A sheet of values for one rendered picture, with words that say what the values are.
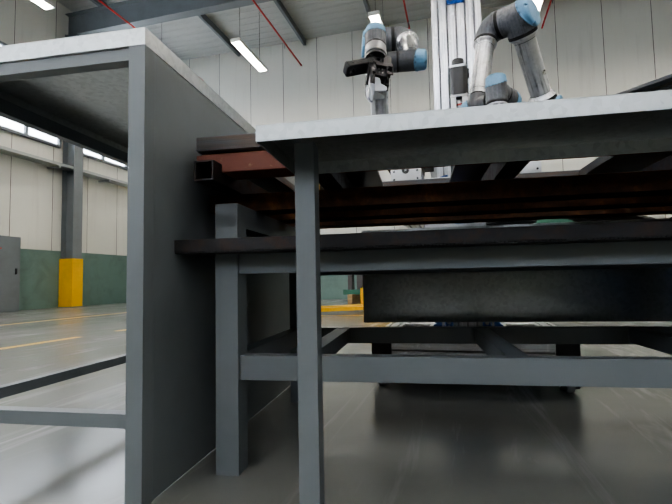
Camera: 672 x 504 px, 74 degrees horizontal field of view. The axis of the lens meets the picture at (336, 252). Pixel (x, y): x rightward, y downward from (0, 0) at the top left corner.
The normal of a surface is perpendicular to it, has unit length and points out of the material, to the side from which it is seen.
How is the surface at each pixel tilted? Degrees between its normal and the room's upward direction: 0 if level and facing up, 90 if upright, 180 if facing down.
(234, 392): 90
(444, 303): 90
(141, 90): 90
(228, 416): 90
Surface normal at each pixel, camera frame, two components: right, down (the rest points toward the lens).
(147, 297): 0.98, -0.04
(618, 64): -0.26, -0.06
